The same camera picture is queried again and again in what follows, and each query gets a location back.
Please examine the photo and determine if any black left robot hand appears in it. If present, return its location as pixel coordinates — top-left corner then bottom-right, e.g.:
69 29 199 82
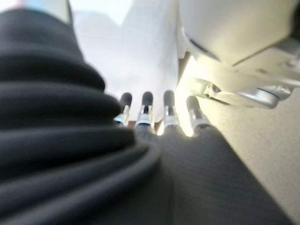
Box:
0 6 295 225

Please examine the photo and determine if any white duvet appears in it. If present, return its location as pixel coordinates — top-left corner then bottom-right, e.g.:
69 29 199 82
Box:
69 0 180 125

